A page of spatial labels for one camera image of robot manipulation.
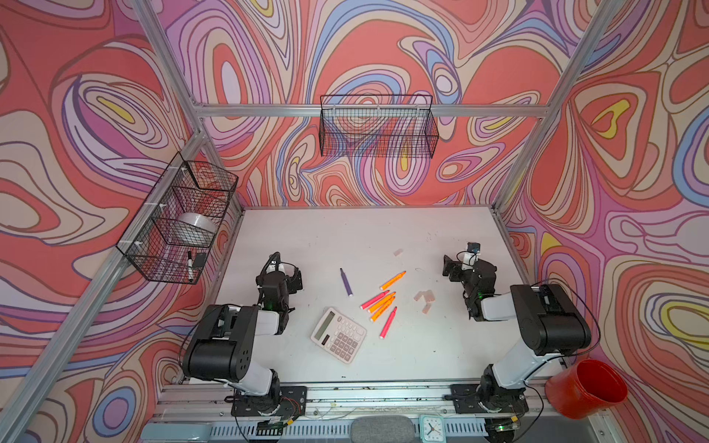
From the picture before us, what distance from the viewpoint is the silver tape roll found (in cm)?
71

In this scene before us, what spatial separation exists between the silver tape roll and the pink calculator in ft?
1.36

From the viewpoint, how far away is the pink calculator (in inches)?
32.3
